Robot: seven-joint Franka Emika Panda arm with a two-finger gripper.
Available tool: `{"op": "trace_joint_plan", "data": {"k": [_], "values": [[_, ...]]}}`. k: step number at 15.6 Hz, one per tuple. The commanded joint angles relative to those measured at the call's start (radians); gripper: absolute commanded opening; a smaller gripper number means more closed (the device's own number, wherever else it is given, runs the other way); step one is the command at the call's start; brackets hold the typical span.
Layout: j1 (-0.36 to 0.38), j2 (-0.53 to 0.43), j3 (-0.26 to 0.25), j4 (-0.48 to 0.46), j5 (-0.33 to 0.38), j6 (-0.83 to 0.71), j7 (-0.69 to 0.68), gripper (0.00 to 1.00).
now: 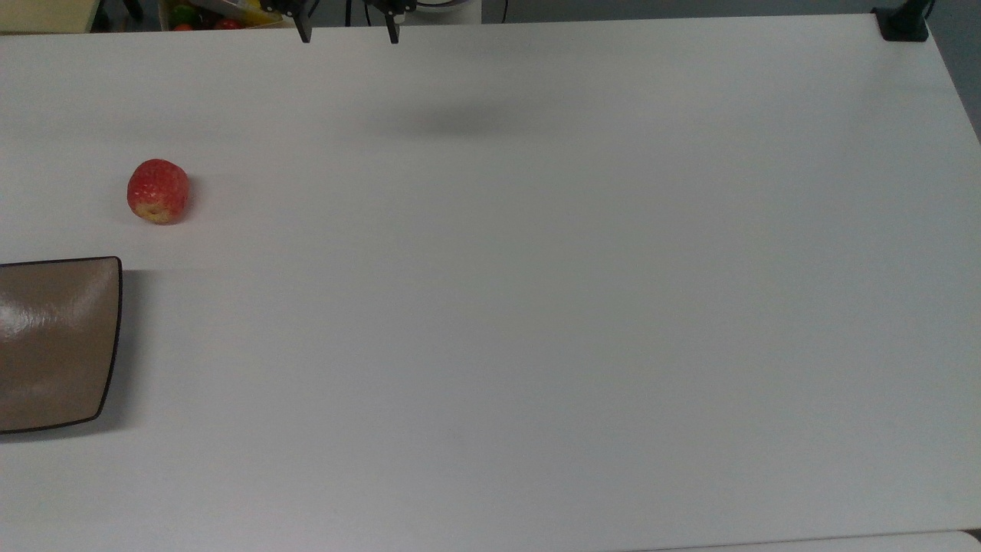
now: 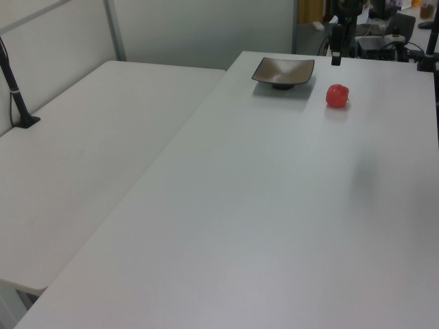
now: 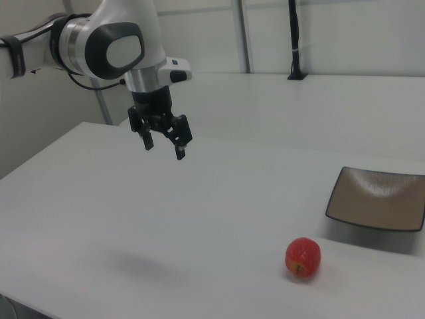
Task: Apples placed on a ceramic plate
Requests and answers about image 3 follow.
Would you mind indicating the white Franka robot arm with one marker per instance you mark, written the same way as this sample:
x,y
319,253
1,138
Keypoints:
x,y
99,20

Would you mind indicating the grey aluminium partition post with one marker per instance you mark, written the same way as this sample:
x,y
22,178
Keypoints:
x,y
242,33
103,106

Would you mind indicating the white adjoining table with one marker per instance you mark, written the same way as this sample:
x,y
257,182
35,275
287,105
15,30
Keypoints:
x,y
299,109

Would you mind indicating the red apple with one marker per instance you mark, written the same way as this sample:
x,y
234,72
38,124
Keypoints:
x,y
303,256

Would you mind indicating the black pole with white band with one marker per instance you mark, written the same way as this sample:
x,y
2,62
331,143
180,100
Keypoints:
x,y
295,33

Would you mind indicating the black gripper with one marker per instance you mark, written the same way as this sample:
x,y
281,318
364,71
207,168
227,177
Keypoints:
x,y
152,103

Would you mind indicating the square brown ceramic plate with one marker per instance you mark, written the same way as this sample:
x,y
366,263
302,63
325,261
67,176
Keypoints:
x,y
375,199

